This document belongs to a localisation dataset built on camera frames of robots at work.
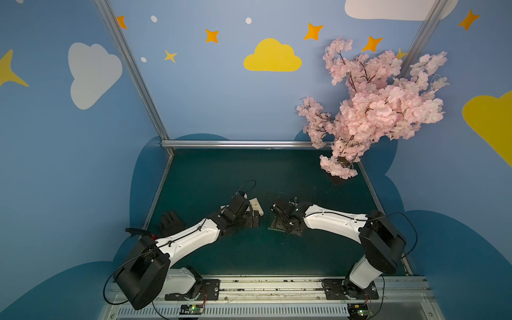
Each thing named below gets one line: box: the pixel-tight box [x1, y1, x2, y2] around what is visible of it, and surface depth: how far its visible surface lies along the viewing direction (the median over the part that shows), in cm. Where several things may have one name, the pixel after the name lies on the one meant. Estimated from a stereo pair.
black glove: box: [157, 210, 187, 237], surface depth 93 cm
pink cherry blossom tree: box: [296, 38, 449, 180], surface depth 73 cm
